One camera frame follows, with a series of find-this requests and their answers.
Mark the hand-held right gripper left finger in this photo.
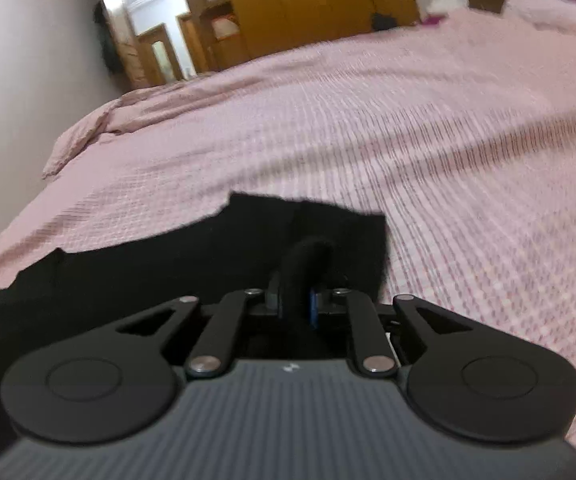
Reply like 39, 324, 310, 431
115, 275, 285, 379

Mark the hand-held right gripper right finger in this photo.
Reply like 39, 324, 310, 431
308, 287, 473, 379

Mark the black buttoned cardigan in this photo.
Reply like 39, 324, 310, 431
0, 192, 389, 386

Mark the pink checked duvet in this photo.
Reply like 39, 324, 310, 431
0, 7, 576, 466

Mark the wooden shelf unit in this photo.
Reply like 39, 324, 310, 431
188, 0, 251, 77

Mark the wooden hallway door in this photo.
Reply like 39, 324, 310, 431
135, 25, 185, 86

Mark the wooden open door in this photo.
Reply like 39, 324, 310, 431
99, 0, 169, 93

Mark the red and white box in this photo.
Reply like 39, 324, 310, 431
210, 15, 243, 41

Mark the small black bag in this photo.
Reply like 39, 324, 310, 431
370, 11, 399, 32

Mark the wooden wardrobe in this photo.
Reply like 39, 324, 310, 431
70, 0, 421, 61

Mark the dark hanging jacket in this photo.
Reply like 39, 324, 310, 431
93, 0, 125, 79

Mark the white plush toy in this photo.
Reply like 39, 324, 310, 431
425, 0, 461, 17

